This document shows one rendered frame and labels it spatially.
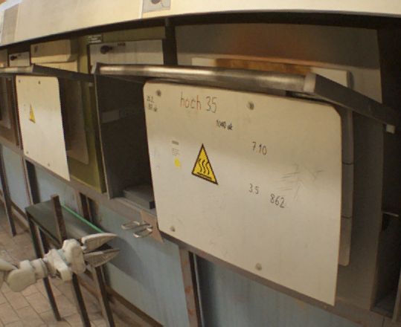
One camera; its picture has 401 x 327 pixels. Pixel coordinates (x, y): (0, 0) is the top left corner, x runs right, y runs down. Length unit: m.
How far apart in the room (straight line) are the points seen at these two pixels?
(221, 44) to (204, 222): 0.42
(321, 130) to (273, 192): 0.19
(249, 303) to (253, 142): 0.65
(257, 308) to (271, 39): 0.79
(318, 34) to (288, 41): 0.09
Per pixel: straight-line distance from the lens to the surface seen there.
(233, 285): 1.59
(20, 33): 1.70
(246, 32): 1.19
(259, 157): 1.05
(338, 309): 1.22
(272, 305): 1.49
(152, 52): 1.47
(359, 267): 1.12
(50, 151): 2.09
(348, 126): 1.02
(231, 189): 1.14
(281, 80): 0.81
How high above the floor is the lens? 1.51
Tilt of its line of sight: 17 degrees down
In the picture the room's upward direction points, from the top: 5 degrees counter-clockwise
